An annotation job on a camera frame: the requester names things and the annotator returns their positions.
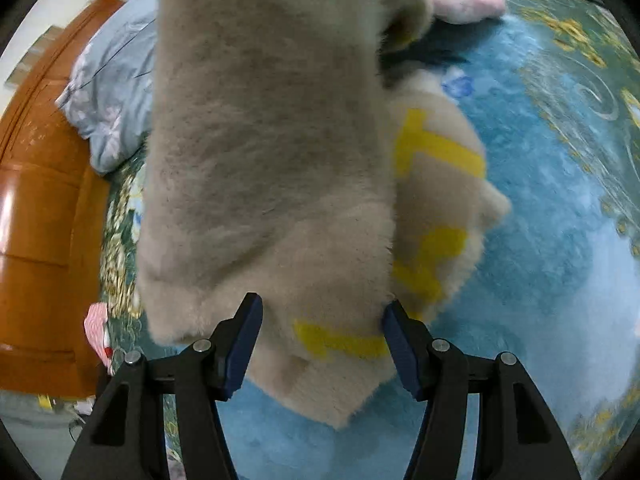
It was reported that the beige fuzzy sweater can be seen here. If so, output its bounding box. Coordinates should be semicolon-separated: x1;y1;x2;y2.
137;0;511;428

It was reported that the grey-blue floral quilt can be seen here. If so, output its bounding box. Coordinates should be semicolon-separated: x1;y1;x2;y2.
54;0;601;177

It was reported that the orange wooden headboard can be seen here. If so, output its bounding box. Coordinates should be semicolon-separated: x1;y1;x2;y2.
1;0;122;399

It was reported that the teal floral bed blanket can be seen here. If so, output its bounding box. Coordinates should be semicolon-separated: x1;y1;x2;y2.
101;0;639;479

